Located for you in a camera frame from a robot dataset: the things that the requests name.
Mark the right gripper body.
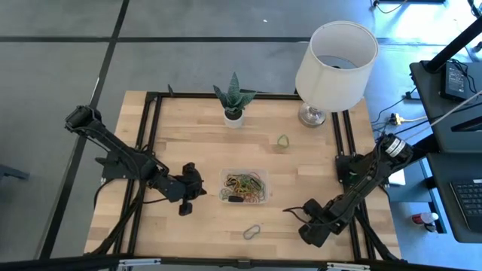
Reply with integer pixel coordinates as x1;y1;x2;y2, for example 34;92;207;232
301;198;342;230

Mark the white red spray bottle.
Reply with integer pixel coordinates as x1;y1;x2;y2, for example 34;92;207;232
410;212;440;226

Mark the black diagonal support beam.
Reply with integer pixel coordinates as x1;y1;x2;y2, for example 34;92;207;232
383;132;438;175

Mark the white shade silver lamp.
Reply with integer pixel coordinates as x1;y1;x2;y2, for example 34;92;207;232
294;20;380;129

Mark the pale long cable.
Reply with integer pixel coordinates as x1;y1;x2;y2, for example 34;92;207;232
404;89;482;142

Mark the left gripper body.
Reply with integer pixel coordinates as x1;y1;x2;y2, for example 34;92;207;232
154;162;204;216

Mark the black floor cable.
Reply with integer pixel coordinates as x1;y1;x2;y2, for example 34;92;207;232
371;87;419;146

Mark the yellow power plug cable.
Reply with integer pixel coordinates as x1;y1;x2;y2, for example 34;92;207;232
389;112;430;126

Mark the black power supply unit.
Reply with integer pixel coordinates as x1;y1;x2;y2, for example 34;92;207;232
439;61;472;102

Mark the black stand pole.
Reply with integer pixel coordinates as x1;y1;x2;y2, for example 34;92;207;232
423;17;482;73

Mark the black keyboard desk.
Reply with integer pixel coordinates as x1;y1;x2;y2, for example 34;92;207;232
425;152;482;245

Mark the black horizontal crossbar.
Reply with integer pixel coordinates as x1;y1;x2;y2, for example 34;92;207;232
0;254;482;271

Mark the white box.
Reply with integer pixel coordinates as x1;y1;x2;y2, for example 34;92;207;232
377;148;407;186

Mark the snake plant white pot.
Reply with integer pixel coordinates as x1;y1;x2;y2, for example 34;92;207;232
212;71;257;129

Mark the silver metal bracket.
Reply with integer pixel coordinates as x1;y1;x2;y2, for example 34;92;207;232
325;262;371;271
117;257;162;269

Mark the clear plastic bin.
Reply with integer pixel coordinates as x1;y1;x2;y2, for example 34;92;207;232
218;167;271;205

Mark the black keyboard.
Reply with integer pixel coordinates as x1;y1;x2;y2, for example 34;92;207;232
450;179;482;233

